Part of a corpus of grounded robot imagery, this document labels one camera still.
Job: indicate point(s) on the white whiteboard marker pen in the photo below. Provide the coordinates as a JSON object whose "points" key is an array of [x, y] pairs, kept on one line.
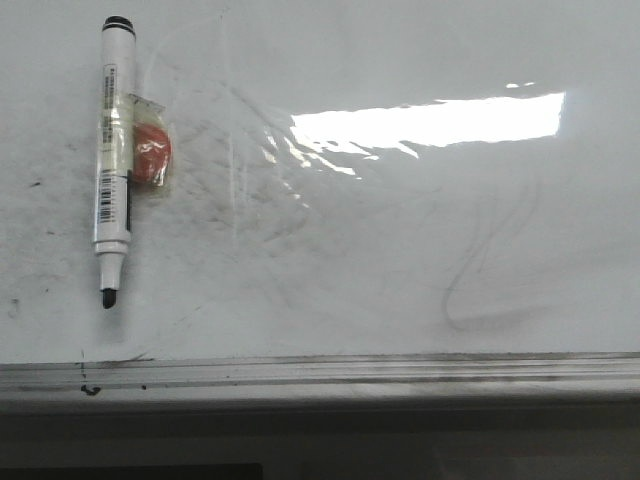
{"points": [[115, 152]]}

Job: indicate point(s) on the aluminium whiteboard frame rail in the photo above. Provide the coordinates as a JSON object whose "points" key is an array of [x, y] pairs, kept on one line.
{"points": [[324, 379]]}

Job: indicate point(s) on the red round magnet in tape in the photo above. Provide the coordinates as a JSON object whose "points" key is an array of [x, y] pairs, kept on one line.
{"points": [[152, 145]]}

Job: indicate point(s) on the white whiteboard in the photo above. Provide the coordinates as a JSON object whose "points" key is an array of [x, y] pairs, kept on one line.
{"points": [[349, 178]]}

